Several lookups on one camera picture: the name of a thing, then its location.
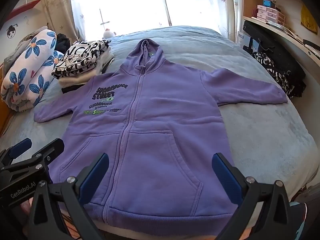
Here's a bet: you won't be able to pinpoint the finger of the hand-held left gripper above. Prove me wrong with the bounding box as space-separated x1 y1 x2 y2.
0 138 32 167
5 138 65 178

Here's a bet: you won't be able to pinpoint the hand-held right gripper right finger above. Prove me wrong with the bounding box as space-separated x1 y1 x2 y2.
212 152 294 240

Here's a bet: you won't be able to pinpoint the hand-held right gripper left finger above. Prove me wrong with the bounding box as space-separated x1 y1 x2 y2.
26 152 110 240

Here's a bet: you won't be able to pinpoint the purple zip hoodie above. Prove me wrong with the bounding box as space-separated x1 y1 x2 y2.
33 39 288 235

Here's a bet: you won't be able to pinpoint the grey fleece blanket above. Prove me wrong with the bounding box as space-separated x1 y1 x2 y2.
0 26 314 240

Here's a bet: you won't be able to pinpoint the black folded garment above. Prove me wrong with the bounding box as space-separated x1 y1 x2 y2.
61 86 87 94

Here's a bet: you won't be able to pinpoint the blue floral rolled quilt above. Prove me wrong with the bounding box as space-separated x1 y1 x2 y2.
0 29 64 112

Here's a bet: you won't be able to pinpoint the person's dark printed clothing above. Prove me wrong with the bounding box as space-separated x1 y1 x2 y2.
287 201 310 240

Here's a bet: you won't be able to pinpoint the black and white printed garment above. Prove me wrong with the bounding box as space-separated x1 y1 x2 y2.
51 39 112 80

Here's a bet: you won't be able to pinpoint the black fuzzy cloth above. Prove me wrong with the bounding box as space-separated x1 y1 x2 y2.
55 33 73 52

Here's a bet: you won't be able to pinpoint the black and white patterned cloth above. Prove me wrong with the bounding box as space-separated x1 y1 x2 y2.
251 51 307 99

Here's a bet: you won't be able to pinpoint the white plush toy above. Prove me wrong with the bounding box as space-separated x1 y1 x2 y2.
102 28 117 40

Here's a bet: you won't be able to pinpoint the black bag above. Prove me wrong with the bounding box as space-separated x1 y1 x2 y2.
242 20 307 85

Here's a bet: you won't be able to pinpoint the blue and white box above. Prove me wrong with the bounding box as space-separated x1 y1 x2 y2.
235 31 260 53

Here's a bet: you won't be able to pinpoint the beige floral curtain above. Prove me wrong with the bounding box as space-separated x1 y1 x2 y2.
37 0 80 40

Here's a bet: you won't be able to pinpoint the pink drawer boxes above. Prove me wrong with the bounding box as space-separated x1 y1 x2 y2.
257 5 285 26

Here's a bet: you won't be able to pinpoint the sheer floral curtain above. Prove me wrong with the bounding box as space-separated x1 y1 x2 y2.
160 0 237 42

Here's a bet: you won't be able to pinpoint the black round wall sticker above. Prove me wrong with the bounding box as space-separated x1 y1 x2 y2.
6 24 19 39

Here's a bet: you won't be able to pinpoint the red wall shelf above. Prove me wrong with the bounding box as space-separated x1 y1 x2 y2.
6 0 41 22

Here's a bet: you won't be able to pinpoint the yellow wall hanging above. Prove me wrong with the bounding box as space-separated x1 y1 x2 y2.
300 4 318 34

